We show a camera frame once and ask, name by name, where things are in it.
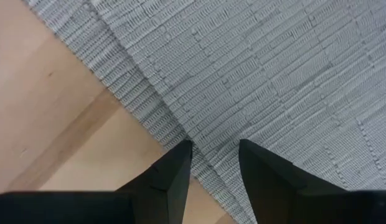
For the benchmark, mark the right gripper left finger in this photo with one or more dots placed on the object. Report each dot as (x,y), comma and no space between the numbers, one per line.
(168,186)

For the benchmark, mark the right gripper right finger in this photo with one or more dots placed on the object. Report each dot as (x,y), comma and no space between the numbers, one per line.
(274,186)

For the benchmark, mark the grey woven placemat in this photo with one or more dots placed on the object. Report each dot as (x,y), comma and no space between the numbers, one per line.
(274,77)

